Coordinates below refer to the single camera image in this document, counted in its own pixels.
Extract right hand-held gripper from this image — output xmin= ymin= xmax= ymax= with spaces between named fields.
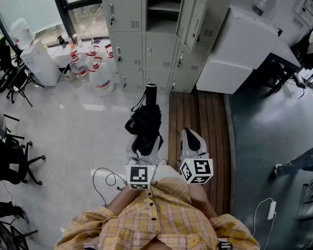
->
xmin=179 ymin=128 xmax=214 ymax=185

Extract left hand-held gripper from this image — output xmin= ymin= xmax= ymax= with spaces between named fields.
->
xmin=125 ymin=135 xmax=164 ymax=190

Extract black umbrella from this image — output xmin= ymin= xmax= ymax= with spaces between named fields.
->
xmin=124 ymin=83 xmax=163 ymax=156

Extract grey metal locker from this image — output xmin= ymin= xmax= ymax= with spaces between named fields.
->
xmin=99 ymin=0 xmax=238 ymax=95

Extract person's left forearm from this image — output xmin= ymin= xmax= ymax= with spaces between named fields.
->
xmin=106 ymin=185 xmax=137 ymax=216

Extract person's right forearm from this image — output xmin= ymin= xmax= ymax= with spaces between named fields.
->
xmin=189 ymin=183 xmax=219 ymax=219

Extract white trousers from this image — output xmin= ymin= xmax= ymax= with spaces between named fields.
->
xmin=155 ymin=159 xmax=184 ymax=182

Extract yellow plaid shirt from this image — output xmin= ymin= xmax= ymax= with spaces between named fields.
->
xmin=54 ymin=177 xmax=260 ymax=250

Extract brown wooden slat mat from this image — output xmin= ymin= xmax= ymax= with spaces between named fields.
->
xmin=168 ymin=90 xmax=232 ymax=216

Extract large white box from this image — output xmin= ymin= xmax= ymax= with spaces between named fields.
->
xmin=196 ymin=7 xmax=278 ymax=95

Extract black office chair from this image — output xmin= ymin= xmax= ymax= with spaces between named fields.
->
xmin=0 ymin=132 xmax=46 ymax=186

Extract black metal stand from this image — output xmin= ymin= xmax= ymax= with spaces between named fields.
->
xmin=0 ymin=201 xmax=39 ymax=250

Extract white table black legs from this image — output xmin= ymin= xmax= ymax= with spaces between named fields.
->
xmin=260 ymin=32 xmax=303 ymax=97

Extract white water dispenser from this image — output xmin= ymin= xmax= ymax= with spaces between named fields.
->
xmin=20 ymin=39 xmax=62 ymax=87

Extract clear drinking cup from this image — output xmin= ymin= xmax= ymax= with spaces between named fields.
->
xmin=72 ymin=33 xmax=83 ymax=48

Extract black thermos flask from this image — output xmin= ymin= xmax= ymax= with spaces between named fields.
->
xmin=56 ymin=33 xmax=67 ymax=48

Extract black hanging clothes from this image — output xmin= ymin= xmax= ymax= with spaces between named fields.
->
xmin=293 ymin=21 xmax=313 ymax=70

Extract black folding chair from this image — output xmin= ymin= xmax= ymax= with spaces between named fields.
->
xmin=0 ymin=42 xmax=45 ymax=107

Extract clear plastic bottle green label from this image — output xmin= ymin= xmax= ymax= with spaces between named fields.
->
xmin=254 ymin=0 xmax=268 ymax=17

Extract clear dispenser water barrel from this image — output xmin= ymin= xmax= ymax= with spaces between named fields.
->
xmin=8 ymin=17 xmax=36 ymax=51

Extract black floor cable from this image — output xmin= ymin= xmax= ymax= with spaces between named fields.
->
xmin=92 ymin=167 xmax=129 ymax=208

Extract white power adapter with cable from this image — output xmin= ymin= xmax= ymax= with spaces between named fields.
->
xmin=251 ymin=197 xmax=278 ymax=250

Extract black window frame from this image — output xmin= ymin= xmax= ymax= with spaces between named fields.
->
xmin=0 ymin=0 xmax=111 ymax=48

